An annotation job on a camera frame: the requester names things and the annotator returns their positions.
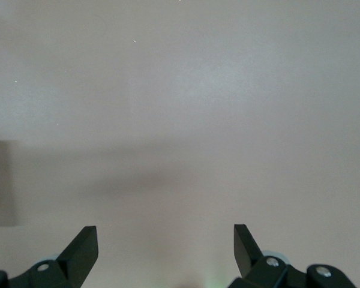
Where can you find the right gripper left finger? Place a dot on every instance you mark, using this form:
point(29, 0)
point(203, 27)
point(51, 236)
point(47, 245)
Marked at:
point(75, 258)

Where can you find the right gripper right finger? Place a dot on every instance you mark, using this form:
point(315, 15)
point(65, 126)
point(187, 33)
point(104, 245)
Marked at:
point(249, 258)

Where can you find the brown table cover cloth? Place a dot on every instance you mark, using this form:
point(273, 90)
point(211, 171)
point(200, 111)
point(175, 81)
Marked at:
point(180, 90)

